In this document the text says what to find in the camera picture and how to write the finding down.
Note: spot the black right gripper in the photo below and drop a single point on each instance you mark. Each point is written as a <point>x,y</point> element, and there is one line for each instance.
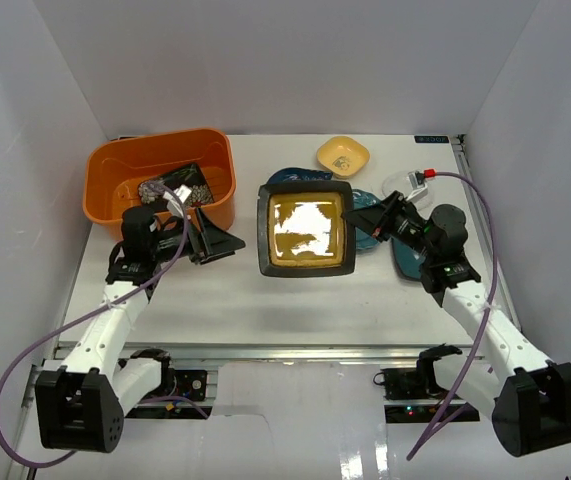
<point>378,220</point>

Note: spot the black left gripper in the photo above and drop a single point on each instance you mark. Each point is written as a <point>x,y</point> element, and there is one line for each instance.
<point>197,238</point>

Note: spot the black floral square plate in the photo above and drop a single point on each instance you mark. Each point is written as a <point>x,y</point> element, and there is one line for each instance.
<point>189,175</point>

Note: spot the yellow brown square plate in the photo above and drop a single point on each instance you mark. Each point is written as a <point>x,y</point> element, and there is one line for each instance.
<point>301,232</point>

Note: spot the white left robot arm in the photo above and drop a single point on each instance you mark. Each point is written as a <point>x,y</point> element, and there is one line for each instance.
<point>81,406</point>

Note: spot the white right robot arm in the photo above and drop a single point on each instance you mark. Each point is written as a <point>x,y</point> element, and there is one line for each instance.
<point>525,394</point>

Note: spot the orange plastic bin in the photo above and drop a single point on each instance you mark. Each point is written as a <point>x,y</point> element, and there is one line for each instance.
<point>115,170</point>

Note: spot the teal scalloped round plate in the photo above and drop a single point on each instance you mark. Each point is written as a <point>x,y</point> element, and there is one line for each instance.
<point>363,239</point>

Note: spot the teal square plate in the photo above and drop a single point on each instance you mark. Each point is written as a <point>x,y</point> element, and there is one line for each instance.
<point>407,262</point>

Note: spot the clear glass plate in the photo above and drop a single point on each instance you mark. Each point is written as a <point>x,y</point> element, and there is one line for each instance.
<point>399,182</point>

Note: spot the yellow square bowl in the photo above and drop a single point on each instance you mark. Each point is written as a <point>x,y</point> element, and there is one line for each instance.
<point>343,156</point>

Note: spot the dark blue leaf plate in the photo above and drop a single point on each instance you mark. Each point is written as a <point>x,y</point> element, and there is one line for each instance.
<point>292,174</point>

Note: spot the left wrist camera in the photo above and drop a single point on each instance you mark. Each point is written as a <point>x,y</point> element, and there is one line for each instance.
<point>176,198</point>

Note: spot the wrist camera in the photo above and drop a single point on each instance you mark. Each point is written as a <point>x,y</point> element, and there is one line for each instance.
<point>176,198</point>
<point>419,189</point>

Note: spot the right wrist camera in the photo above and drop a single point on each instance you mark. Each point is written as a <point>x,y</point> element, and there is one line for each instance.
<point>419,189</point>

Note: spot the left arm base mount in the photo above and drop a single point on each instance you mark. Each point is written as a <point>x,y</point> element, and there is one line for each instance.
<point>178,385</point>

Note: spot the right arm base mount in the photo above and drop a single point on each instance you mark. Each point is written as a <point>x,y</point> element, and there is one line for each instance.
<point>407,398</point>

